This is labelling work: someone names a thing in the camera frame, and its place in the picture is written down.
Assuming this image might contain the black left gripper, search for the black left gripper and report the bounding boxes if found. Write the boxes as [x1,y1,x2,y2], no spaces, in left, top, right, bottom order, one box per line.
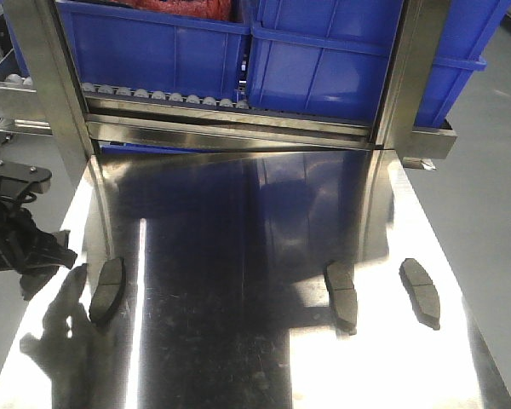
[0,202,78,275]

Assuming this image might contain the brake pad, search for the brake pad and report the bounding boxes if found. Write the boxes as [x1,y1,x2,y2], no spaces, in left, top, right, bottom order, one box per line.
[324,261,358,336]
[399,258,441,331]
[89,257,126,326]

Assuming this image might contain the white roller conveyor track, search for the white roller conveyor track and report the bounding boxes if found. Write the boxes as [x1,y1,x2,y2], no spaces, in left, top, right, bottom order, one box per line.
[81,82,250,110]

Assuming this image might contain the left blue plastic bin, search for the left blue plastic bin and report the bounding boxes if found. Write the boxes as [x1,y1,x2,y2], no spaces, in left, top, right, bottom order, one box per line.
[56,1,250,100]

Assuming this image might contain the blue plastic bin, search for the blue plastic bin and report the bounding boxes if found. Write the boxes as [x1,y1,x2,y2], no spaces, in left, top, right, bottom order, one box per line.
[246,1,511,128]
[56,1,250,100]

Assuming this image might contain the red mesh bag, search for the red mesh bag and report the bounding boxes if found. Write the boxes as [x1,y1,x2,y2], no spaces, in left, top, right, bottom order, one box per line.
[117,0,233,20]

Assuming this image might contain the right blue plastic bin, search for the right blue plastic bin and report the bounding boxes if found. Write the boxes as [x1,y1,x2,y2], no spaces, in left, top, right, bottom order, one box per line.
[246,1,511,128]

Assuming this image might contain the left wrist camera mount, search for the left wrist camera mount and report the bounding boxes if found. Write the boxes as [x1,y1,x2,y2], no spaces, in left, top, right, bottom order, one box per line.
[0,159,52,204]

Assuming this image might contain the stainless steel rack frame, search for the stainless steel rack frame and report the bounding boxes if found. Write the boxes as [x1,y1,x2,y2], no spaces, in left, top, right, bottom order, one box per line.
[0,1,456,183]

